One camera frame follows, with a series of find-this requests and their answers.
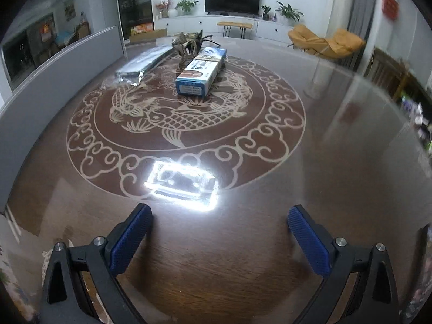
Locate black phone case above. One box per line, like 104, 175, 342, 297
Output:
104, 45, 178, 90

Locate blue and white box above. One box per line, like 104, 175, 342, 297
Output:
175, 47, 227, 98

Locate grey curtain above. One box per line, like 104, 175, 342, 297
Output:
349, 0, 377, 71

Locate white curtain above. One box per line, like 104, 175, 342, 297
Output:
329, 0, 356, 39

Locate yellow lounge chair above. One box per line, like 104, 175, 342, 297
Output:
288, 23, 367, 62

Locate black display cabinet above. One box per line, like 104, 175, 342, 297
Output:
116, 0, 154, 41

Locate red flowers in vase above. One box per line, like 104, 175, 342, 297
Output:
155, 0, 178, 19

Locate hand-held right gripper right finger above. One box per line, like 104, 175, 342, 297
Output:
287, 204, 400, 324

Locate wooden bench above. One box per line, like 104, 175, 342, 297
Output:
216, 21, 254, 39

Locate wooden chair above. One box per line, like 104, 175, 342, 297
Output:
364, 47, 414, 90

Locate red wall hanging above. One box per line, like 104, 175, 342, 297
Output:
382, 0, 401, 19

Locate white door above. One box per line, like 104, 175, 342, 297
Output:
100, 0, 119, 29

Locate pile of assorted small items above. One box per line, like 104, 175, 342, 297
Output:
400, 91, 432, 157

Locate bushy green potted plant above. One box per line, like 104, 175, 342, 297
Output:
175, 0, 200, 16

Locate white television cabinet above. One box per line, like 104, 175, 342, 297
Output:
153, 15, 304, 41

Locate grey partition board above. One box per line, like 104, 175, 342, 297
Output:
0, 25, 127, 217

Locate large green potted plant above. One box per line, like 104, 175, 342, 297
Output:
275, 2, 304, 24

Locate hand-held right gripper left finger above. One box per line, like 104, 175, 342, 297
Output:
40, 203, 153, 324

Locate cardboard box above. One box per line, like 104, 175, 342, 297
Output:
129, 23, 168, 43

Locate black television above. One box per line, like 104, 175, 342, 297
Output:
204, 0, 261, 16

